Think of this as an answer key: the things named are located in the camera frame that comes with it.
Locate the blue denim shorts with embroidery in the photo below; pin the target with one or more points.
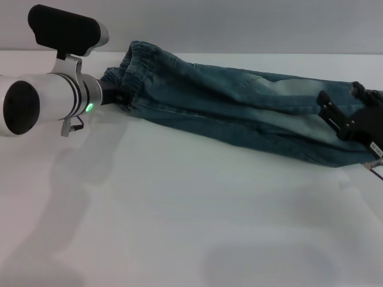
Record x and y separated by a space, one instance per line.
227 101

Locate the left wrist camera black silver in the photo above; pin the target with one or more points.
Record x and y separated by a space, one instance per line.
66 27

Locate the silver left camera mount bracket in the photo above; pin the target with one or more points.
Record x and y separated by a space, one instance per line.
67 67

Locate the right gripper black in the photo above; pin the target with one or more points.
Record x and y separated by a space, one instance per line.
369 125

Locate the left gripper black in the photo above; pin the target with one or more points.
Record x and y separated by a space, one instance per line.
109 94

